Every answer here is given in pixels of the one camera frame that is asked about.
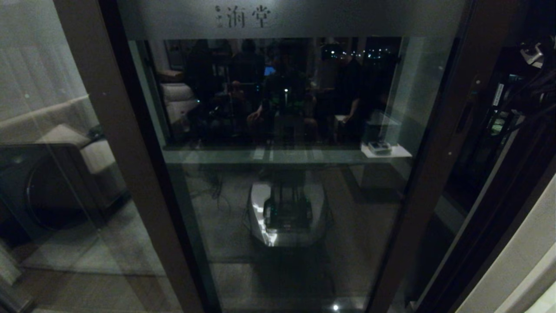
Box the recessed door handle lock plate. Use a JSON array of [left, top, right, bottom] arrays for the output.
[[452, 77, 485, 155]]

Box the brown framed sliding glass door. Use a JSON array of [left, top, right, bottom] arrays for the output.
[[102, 0, 524, 313]]

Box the dark stone window sill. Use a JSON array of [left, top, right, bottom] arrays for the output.
[[434, 196, 470, 237]]

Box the light beige sofa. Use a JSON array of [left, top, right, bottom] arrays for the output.
[[0, 95, 131, 210]]

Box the dark brown door jamb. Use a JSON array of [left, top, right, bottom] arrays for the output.
[[410, 41, 556, 313]]

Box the dark grey upholstered seat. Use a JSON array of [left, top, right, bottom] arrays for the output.
[[0, 143, 107, 237]]

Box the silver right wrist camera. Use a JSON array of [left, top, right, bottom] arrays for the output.
[[520, 43, 546, 69]]

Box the light grey rug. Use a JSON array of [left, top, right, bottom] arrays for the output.
[[20, 198, 169, 278]]

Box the brown framed fixed glass panel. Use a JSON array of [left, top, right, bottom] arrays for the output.
[[0, 0, 205, 313]]

